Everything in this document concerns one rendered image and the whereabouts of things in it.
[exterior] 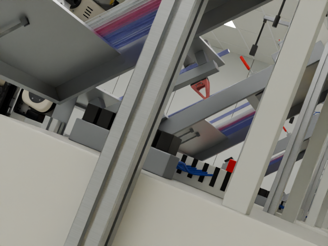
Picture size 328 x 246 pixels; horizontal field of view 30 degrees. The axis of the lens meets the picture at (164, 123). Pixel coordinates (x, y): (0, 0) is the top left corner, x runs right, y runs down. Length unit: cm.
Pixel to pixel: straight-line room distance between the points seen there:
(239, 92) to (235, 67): 929
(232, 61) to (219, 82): 46
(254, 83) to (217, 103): 15
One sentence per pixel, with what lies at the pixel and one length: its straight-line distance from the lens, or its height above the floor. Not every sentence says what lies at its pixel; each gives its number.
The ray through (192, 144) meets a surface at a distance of 268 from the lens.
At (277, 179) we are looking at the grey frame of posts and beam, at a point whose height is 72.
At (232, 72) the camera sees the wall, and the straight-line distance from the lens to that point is 1148.
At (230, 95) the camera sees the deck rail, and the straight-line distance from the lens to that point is 222.
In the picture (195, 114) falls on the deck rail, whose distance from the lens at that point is 223.
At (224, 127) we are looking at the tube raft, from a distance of 269.
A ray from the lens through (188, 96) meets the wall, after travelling 1155.
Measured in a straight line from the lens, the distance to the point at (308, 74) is 248.
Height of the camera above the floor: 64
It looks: 3 degrees up
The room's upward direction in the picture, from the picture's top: 22 degrees clockwise
